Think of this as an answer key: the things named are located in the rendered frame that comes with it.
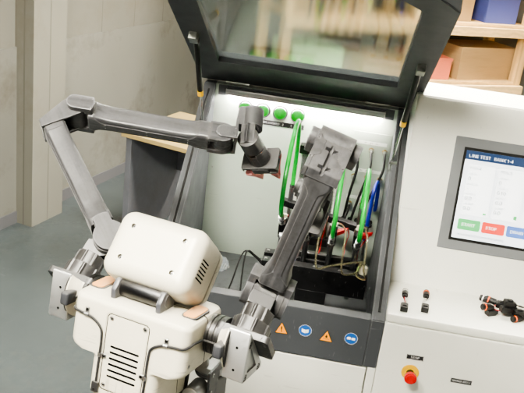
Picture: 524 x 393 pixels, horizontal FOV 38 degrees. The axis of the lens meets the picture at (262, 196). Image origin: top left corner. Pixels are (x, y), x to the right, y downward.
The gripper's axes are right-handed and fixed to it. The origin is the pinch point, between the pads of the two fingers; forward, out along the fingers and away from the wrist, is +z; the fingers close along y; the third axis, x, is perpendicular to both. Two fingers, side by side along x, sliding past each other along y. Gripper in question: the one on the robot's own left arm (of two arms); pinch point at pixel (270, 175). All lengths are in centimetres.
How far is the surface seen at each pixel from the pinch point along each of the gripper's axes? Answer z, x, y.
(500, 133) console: 31, -32, -59
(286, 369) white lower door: 45, 42, 3
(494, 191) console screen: 41, -17, -57
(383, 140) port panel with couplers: 43, -38, -20
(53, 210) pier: 193, -92, 227
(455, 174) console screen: 35, -20, -46
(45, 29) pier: 103, -162, 199
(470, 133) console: 29, -31, -50
